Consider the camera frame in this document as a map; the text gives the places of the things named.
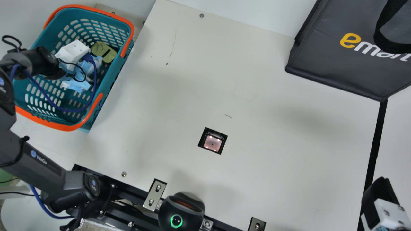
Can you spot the olive rectangular tin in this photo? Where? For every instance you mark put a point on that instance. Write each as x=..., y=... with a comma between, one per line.
x=104, y=51

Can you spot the black device with green light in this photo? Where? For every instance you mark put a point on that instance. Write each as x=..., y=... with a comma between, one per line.
x=179, y=211

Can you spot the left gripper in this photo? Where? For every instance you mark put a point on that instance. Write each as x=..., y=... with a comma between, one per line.
x=84, y=66

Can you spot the small square scanner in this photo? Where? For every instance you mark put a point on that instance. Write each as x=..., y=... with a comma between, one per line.
x=212, y=141

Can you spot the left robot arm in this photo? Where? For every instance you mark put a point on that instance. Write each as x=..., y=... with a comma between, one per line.
x=29, y=160

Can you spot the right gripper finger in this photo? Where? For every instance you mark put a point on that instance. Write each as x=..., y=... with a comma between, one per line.
x=380, y=199

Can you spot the black strip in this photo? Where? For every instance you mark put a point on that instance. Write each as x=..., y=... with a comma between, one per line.
x=377, y=138

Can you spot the teal shopping basket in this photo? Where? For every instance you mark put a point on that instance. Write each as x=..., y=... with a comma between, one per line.
x=77, y=25

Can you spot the pale blue wet wipes pack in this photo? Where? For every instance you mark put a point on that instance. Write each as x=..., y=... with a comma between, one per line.
x=77, y=86

